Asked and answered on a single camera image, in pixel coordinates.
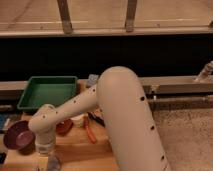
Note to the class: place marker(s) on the orange bowl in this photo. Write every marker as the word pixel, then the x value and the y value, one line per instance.
pixel 64 127

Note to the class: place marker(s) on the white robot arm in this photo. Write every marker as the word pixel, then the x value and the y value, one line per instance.
pixel 131 129

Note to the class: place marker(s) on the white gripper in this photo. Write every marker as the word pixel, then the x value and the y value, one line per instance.
pixel 44 150

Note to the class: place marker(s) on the white cup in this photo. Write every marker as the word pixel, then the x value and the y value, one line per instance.
pixel 78 121

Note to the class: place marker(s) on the green plastic tray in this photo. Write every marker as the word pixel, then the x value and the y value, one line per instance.
pixel 40 90

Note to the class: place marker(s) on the purple bowl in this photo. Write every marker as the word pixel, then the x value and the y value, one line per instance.
pixel 18 136

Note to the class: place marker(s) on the grey blue towel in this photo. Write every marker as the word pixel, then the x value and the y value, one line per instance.
pixel 53 163

